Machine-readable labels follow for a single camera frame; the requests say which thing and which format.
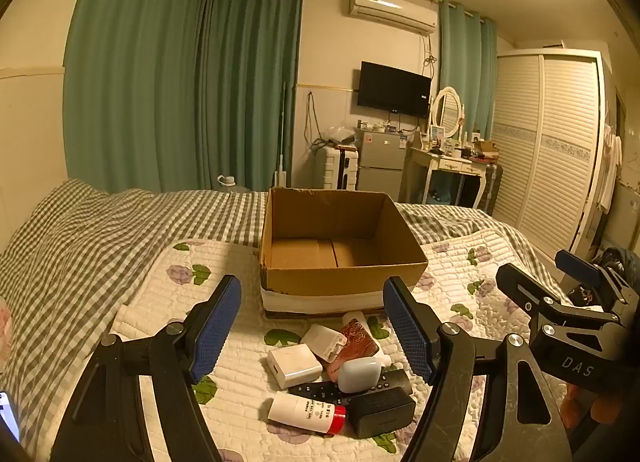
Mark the white oval mirror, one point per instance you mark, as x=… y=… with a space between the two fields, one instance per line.
x=446 y=111

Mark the white mop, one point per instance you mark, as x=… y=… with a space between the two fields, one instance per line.
x=281 y=176

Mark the grey checked duvet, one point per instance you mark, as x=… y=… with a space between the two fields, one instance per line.
x=75 y=252

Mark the white tube with red cap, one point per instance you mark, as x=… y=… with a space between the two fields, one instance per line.
x=300 y=409

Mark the white dressing table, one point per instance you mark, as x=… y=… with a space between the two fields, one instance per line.
x=450 y=164

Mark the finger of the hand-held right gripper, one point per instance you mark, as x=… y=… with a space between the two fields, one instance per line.
x=525 y=292
x=575 y=262

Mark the white ribbed suitcase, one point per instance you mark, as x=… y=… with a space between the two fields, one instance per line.
x=337 y=166

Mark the black speaker box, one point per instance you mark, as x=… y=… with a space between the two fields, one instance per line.
x=380 y=412

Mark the grey small fridge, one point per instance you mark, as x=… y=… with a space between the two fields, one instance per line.
x=382 y=156

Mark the blue basket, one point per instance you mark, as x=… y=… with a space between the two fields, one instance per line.
x=440 y=197

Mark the white square charger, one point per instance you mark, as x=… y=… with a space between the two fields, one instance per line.
x=295 y=367

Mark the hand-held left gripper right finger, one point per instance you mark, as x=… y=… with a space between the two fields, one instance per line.
x=407 y=332

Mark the hanging white clothes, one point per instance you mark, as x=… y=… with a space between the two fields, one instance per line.
x=609 y=161

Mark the white plug adapter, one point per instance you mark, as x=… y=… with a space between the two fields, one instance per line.
x=322 y=339

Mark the white earbuds case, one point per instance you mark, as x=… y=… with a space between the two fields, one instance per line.
x=357 y=374

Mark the clear plastic bag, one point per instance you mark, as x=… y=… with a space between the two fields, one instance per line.
x=339 y=134

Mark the small brown cardboard box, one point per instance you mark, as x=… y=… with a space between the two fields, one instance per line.
x=485 y=147

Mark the white plastic bottle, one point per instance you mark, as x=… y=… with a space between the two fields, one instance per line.
x=356 y=318

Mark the white air conditioner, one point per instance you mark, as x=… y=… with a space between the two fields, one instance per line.
x=390 y=9

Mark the brown patterned case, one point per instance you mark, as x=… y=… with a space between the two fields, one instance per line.
x=357 y=342

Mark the black remote control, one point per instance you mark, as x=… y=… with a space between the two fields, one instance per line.
x=397 y=379

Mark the black wall television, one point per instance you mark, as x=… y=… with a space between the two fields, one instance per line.
x=392 y=89

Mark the clear water jug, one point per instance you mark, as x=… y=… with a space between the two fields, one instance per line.
x=234 y=186

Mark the smartphone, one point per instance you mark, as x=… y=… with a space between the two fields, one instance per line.
x=9 y=414

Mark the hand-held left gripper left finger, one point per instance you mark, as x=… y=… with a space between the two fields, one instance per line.
x=217 y=332

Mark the white floral quilted blanket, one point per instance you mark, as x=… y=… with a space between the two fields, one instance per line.
x=240 y=392

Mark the person's right hand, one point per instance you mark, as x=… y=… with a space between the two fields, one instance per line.
x=602 y=409

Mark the dark suitcase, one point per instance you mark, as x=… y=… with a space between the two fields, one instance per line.
x=491 y=189

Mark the white plastic bag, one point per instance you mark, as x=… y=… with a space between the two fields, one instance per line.
x=4 y=337

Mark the green curtain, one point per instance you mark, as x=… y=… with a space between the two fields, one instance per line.
x=130 y=81
x=467 y=91
x=250 y=81

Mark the white louvred wardrobe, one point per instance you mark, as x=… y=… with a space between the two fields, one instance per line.
x=545 y=141

